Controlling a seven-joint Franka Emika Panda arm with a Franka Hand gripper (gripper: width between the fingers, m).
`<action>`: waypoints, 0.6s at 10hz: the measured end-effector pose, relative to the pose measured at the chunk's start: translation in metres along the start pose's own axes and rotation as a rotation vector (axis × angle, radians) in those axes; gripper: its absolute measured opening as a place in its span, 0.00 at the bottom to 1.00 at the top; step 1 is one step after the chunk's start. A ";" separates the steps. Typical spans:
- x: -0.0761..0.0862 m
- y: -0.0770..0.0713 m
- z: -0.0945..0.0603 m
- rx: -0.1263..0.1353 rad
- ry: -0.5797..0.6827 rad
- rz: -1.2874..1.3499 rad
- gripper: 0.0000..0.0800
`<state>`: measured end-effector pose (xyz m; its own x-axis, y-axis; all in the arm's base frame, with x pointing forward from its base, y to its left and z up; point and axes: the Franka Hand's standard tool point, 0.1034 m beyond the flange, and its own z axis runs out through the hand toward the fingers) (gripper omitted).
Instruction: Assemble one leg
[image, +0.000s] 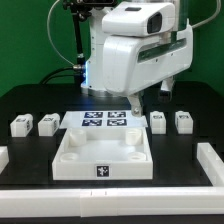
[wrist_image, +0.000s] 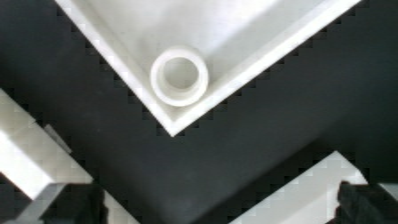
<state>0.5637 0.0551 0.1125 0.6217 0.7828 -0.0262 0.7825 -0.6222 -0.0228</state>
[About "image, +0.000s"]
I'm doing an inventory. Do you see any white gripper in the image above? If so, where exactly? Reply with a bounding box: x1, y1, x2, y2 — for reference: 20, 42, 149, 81
102, 19, 193, 117

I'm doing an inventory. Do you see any white square tabletop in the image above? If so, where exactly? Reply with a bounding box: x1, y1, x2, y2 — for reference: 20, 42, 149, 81
52, 127, 153, 180

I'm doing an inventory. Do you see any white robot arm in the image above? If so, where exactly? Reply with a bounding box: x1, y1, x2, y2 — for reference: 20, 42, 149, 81
82, 0, 193, 116

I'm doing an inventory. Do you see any white marker sheet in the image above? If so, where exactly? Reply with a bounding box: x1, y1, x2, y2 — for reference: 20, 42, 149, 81
60, 110, 148, 129

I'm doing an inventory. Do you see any white obstacle fence right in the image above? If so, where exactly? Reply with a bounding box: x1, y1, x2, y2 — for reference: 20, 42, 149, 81
197, 143, 224, 187

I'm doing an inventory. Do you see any white obstacle fence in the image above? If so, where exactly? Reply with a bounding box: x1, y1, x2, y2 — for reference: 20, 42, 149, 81
0, 187, 224, 218
197, 143, 224, 187
0, 146, 9, 174

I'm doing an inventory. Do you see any white obstacle fence left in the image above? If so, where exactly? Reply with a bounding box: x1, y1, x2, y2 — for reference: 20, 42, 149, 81
0, 146, 9, 174

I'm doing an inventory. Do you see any white obstacle fence front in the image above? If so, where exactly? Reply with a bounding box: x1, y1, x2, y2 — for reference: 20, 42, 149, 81
0, 187, 224, 218

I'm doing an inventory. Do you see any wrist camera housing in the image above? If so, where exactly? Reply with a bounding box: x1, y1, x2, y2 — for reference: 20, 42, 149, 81
102, 2, 175, 37

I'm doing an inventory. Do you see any grey cable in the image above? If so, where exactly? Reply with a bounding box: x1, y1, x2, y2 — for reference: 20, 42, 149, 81
46, 0, 79, 68

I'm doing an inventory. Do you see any black cable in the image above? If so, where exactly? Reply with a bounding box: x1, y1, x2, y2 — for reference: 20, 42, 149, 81
39, 66, 84, 85

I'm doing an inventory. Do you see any black camera stand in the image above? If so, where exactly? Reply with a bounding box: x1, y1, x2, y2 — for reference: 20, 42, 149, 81
62, 0, 117, 82

